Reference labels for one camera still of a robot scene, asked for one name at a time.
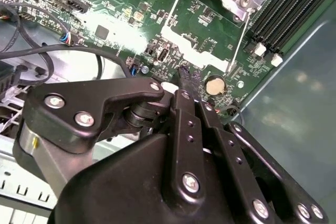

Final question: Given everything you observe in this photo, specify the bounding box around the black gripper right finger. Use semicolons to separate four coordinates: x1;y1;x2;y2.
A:
191;71;329;224

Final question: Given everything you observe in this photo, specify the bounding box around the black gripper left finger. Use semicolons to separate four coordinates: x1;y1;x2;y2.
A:
19;66;208;205

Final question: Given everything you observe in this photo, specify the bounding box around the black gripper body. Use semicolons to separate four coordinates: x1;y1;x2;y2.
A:
54;132;316;224

